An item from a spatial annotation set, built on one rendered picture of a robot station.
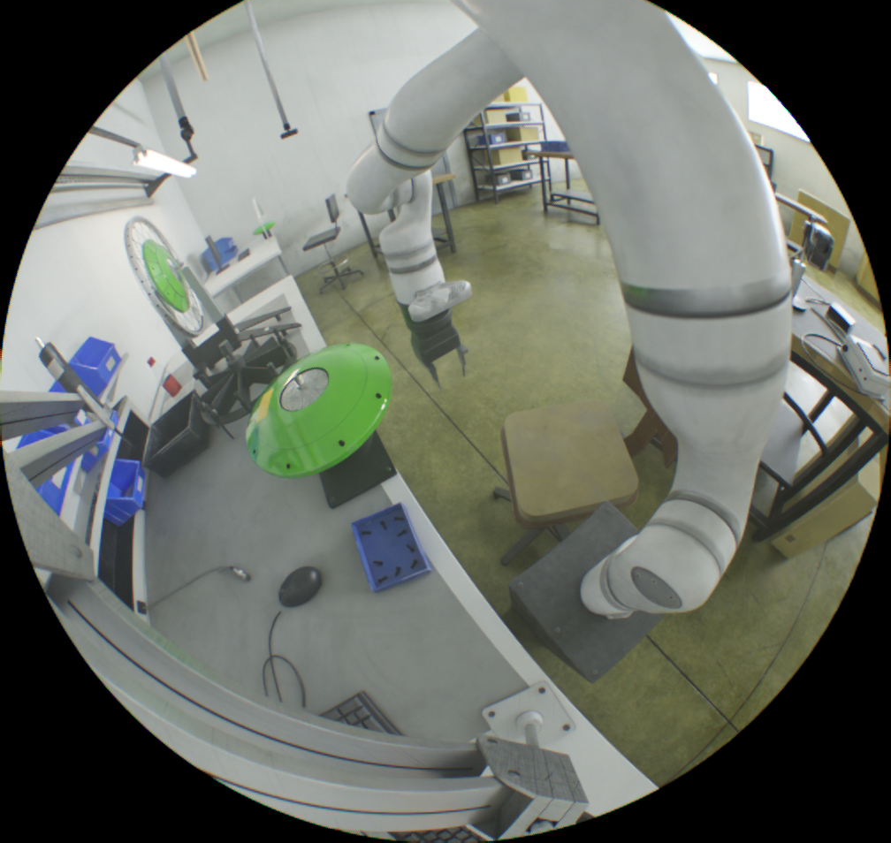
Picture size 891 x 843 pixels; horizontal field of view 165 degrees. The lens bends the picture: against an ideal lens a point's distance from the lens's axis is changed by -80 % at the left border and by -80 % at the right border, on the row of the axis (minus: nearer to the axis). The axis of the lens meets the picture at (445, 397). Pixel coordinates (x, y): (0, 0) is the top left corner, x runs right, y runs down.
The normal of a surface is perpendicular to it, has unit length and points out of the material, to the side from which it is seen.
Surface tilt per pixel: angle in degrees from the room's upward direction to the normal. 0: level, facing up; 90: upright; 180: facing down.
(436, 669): 0
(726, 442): 106
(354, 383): 17
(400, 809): 47
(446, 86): 88
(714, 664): 0
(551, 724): 0
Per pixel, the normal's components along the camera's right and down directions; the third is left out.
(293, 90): 0.53, 0.56
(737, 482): -0.46, 0.71
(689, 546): -0.34, -0.77
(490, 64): -0.30, 0.84
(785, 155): -0.83, 0.51
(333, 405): -0.04, -0.58
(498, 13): -0.86, 0.51
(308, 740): 0.50, -0.28
